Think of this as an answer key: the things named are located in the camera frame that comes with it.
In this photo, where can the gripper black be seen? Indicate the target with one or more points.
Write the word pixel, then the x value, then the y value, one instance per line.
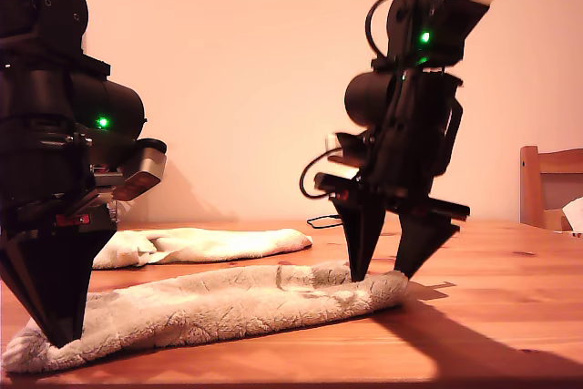
pixel 45 179
pixel 401 179

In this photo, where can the white towel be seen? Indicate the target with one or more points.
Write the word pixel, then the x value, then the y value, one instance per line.
pixel 205 245

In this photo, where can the beige fluffy tea towel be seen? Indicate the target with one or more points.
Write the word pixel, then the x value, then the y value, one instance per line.
pixel 228 307

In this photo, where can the wooden chair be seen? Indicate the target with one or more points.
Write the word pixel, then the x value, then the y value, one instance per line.
pixel 530 188

